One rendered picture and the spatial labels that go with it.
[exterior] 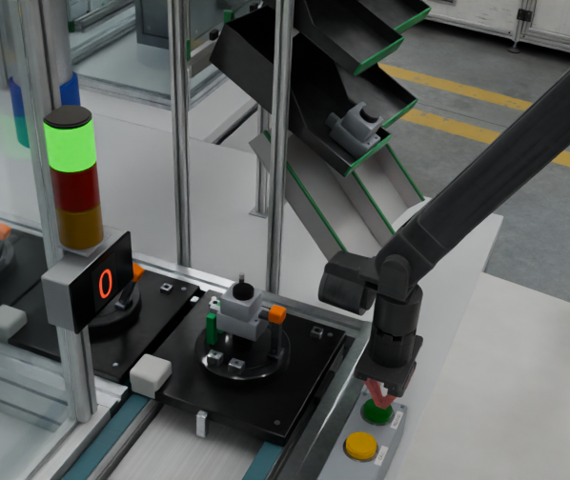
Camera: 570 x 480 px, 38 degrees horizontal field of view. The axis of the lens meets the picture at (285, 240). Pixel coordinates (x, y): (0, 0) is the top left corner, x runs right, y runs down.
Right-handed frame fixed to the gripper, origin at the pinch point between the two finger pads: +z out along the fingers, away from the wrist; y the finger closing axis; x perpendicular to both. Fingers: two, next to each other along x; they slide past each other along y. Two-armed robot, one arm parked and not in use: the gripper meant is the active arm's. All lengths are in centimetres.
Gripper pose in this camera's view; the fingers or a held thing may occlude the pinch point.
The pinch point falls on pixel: (381, 402)
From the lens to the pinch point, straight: 117.5
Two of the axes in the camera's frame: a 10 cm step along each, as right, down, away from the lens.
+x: 9.2, 2.6, -3.0
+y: -4.0, 5.1, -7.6
